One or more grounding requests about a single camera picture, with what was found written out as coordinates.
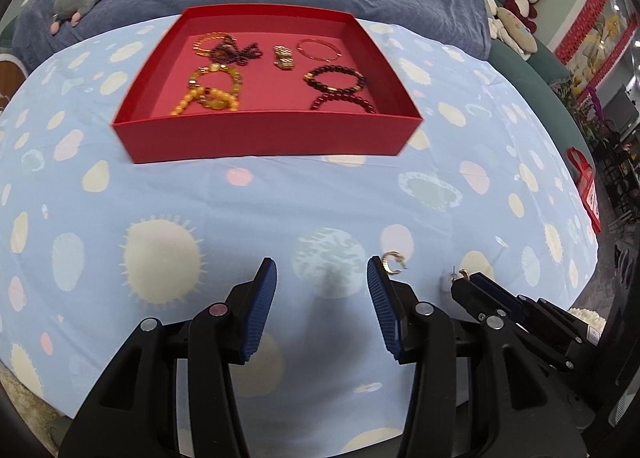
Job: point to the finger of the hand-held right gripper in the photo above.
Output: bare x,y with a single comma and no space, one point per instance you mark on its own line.
480,303
492,288

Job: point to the gold wristwatch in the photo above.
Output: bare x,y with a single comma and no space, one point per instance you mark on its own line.
284,57

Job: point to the red paper decoration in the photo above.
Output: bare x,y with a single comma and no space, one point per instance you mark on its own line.
587,13

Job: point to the thin gold bangle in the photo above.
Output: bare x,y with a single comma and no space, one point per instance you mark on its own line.
312,54

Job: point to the red cardboard box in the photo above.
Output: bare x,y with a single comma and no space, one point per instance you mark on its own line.
260,138

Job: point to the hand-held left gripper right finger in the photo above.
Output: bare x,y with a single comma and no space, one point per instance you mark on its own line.
382,308

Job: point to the gold cuff bangle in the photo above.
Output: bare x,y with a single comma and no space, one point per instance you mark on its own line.
235,76

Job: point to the red bag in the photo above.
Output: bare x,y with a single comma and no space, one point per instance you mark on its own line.
586,188

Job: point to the gold crescent earring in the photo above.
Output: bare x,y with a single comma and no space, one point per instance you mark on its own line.
390,265

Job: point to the purple bead strand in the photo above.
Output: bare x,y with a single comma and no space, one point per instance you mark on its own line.
240,54

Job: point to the beige plush toy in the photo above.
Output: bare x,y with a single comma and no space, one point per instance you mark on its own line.
515,31

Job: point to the small gold earring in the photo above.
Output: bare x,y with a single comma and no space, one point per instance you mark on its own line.
462,273

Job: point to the green sofa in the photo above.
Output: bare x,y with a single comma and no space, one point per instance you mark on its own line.
540,83

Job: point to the dark monitor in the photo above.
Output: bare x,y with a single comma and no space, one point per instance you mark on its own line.
622,111

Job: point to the cream fluffy cloth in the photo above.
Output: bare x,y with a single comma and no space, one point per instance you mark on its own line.
587,319

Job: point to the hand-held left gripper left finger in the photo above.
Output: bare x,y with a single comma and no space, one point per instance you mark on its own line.
260,308

